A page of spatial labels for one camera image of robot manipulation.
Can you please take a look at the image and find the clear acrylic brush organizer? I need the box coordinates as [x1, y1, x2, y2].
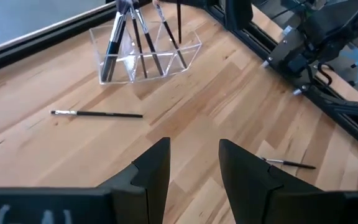
[88, 14, 203, 86]

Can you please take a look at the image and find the black aluminium table frame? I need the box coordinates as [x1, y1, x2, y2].
[0, 0, 358, 156]

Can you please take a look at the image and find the medium black powder brush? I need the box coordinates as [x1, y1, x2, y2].
[106, 0, 133, 82]

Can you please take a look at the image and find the large black powder brush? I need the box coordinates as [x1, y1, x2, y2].
[100, 0, 131, 83]

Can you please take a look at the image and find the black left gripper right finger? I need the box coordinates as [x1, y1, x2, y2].
[218, 138, 358, 224]

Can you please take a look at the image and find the black flat-head makeup brush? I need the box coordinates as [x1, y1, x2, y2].
[134, 0, 165, 77]

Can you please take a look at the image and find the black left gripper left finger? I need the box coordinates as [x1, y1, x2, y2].
[0, 137, 172, 224]

